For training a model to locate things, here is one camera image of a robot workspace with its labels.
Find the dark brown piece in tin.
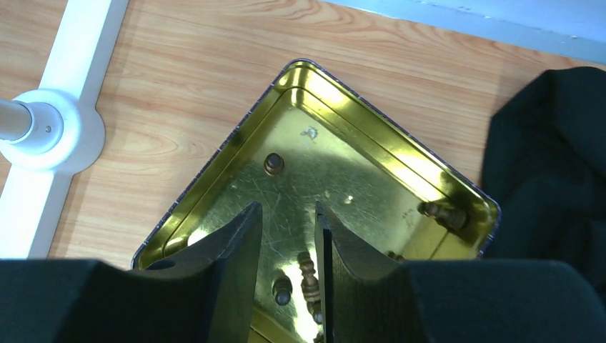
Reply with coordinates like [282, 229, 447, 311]
[272, 277, 292, 306]
[418, 202, 468, 232]
[264, 152, 285, 176]
[297, 251, 324, 324]

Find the black cloth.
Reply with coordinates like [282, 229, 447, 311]
[481, 66, 605, 297]

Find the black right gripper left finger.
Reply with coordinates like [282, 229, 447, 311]
[1, 202, 263, 342]

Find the metal stand pole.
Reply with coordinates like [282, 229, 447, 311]
[0, 99, 33, 141]

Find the decorated gold tin box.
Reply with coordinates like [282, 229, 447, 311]
[131, 59, 502, 342]

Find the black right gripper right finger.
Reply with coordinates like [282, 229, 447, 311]
[315, 202, 605, 342]

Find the white stand base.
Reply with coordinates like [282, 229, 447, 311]
[1, 1, 128, 259]

